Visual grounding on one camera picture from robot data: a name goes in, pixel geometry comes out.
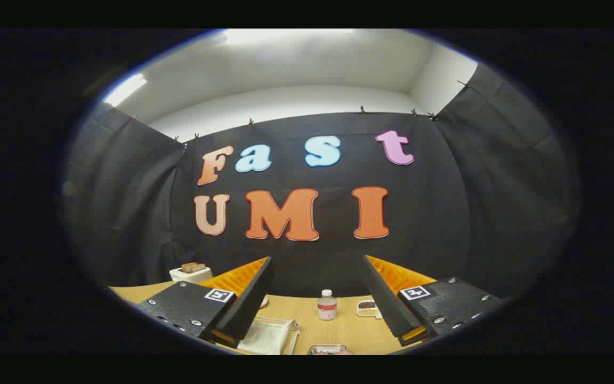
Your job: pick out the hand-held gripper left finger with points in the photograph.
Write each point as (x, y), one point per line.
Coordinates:
(248, 298)

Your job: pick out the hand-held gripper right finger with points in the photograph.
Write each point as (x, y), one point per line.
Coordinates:
(387, 301)

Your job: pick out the small beige plate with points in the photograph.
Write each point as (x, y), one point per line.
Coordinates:
(264, 302)

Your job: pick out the white divided snack dish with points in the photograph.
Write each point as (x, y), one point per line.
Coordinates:
(366, 309)

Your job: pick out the white toaster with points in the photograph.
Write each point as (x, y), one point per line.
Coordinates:
(192, 277)

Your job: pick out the clear bottle with red label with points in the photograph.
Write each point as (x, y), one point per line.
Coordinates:
(326, 309)

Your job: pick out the brown toast slice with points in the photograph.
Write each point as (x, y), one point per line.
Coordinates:
(193, 266)

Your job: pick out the ceiling light panel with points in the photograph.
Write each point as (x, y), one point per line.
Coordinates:
(285, 36)
(124, 89)

